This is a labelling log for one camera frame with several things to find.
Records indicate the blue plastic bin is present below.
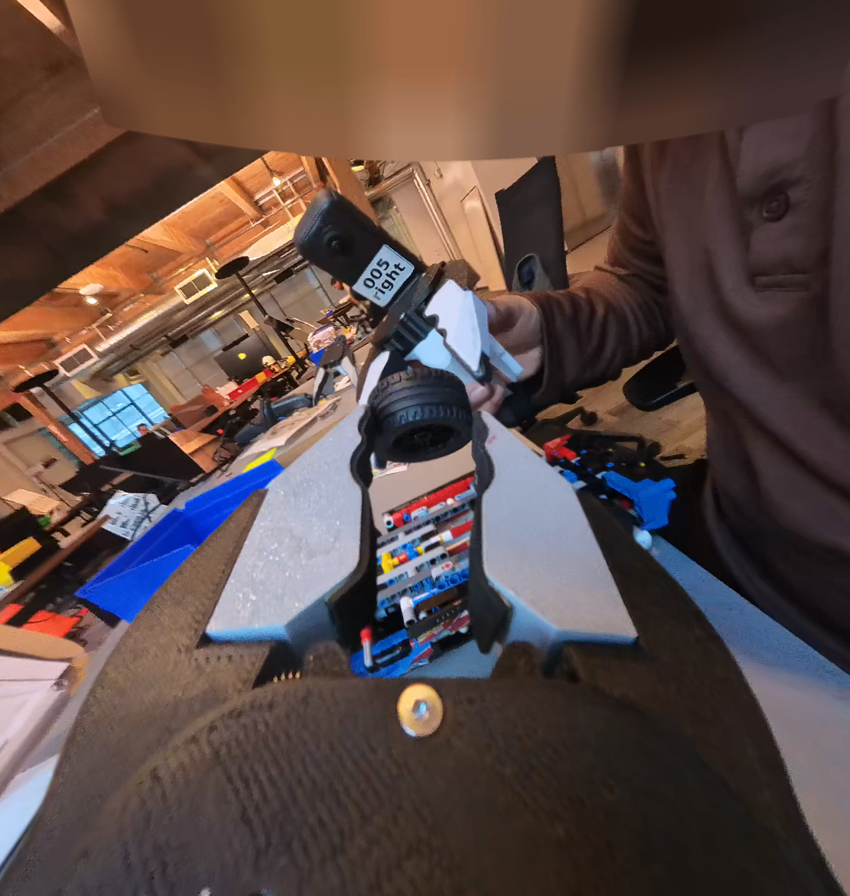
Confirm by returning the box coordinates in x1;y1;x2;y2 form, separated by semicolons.
75;458;286;624

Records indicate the black monitor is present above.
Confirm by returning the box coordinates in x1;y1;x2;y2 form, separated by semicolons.
82;435;203;491

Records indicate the person's right hand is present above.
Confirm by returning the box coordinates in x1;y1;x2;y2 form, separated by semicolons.
465;293;546;415

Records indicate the yellow box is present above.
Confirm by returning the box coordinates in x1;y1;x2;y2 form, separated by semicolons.
0;538;44;589

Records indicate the black floor lamp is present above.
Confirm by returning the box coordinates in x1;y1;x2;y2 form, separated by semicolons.
215;255;293;337
12;370;97;463

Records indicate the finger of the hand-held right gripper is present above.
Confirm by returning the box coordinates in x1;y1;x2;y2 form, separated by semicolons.
357;342;401;410
402;280;496;385

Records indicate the black toy car wheel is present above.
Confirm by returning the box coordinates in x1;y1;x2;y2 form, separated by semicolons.
366;366;476;464

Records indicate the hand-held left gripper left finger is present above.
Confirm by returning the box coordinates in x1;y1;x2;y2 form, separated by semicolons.
205;409;378;655

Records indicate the person in brown sweater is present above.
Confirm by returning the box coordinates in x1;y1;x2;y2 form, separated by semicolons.
607;98;850;687

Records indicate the brick-built toy car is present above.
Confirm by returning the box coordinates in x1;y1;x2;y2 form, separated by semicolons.
351;433;678;679

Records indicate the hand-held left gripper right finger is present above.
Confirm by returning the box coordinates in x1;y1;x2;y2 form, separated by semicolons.
467;412;639;655

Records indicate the large window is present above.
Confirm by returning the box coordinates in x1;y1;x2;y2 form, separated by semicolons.
61;384;168;452

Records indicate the wooden document stand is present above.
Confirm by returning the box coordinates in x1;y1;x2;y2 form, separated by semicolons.
0;619;88;813

